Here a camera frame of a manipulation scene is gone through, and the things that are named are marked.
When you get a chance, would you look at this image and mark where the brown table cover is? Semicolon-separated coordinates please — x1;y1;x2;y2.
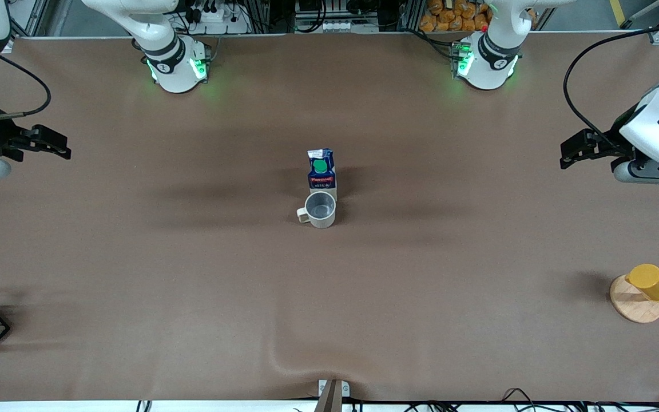
0;31;659;402

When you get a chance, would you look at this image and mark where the round wooden mug stand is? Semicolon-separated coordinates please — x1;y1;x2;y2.
610;274;659;324

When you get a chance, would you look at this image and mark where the pile of orange snacks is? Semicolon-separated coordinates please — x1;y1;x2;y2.
419;0;490;32

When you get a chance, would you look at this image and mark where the aluminium frame profile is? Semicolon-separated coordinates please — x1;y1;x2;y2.
618;0;659;46
9;0;50;43

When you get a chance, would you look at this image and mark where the long white power strip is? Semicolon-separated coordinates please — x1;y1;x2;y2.
321;20;379;33

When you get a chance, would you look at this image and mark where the grey ceramic mug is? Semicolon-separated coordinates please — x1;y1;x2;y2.
297;191;337;228

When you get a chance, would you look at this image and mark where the white power strip with plugs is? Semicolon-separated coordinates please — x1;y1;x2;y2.
192;0;250;34

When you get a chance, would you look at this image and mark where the metal table clamp bracket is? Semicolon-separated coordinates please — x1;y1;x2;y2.
313;379;351;412

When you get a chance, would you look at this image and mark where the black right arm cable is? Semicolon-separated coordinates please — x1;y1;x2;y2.
0;54;51;121

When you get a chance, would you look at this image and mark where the blue milk carton green cap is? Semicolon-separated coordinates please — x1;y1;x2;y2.
307;148;339;201

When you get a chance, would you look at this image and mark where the yellow cup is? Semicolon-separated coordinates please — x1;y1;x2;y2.
625;264;659;302

